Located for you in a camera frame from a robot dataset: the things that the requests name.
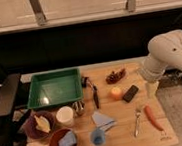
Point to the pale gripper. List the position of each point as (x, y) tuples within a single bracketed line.
[(151, 88)]

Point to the silver metal fork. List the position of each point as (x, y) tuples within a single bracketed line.
[(137, 114)]

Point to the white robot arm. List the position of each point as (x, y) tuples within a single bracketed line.
[(163, 50)]

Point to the blue plastic cup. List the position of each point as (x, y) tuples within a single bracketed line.
[(97, 137)]

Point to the white cup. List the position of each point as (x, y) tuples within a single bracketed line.
[(65, 116)]

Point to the orange carrot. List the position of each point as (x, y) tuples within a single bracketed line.
[(151, 118)]

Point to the black rectangular block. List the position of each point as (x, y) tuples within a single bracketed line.
[(129, 94)]

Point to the orange round fruit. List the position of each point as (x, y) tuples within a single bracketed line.
[(116, 93)]

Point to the wooden board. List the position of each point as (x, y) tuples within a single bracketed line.
[(122, 134)]

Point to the dark red grape bunch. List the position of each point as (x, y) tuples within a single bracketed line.
[(115, 76)]

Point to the blue folded cloth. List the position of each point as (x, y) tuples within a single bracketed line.
[(103, 121)]

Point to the green plastic tray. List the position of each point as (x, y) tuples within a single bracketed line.
[(55, 89)]

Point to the blue sponge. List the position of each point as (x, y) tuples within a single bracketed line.
[(69, 139)]

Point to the red bowl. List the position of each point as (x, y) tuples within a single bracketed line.
[(54, 144)]

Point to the yellow banana toy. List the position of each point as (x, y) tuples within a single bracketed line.
[(42, 124)]

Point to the purple bowl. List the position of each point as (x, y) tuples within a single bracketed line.
[(30, 125)]

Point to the black chair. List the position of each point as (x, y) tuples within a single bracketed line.
[(8, 127)]

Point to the black handled tool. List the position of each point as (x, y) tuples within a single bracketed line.
[(87, 82)]

